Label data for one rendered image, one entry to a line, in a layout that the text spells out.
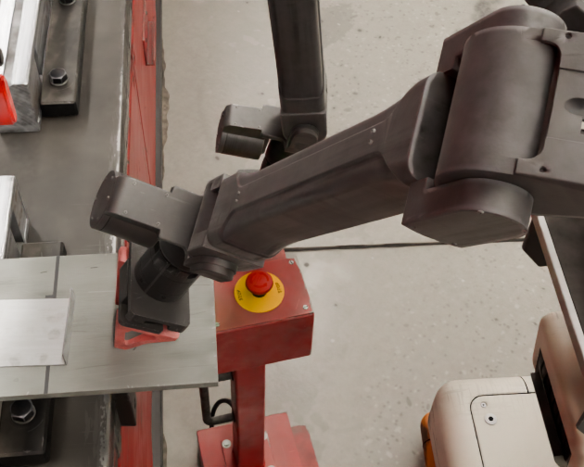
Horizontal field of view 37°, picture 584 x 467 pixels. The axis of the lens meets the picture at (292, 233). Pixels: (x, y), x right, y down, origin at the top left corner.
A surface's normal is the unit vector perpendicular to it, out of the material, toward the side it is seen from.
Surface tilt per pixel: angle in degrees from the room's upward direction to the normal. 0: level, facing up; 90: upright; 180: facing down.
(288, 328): 90
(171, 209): 40
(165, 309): 30
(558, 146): 24
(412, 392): 0
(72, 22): 0
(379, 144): 63
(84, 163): 0
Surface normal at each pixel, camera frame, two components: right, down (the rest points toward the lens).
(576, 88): -0.16, -0.29
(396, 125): -0.87, -0.32
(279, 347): 0.25, 0.76
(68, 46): 0.03, -0.62
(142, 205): 0.40, -0.13
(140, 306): 0.54, -0.55
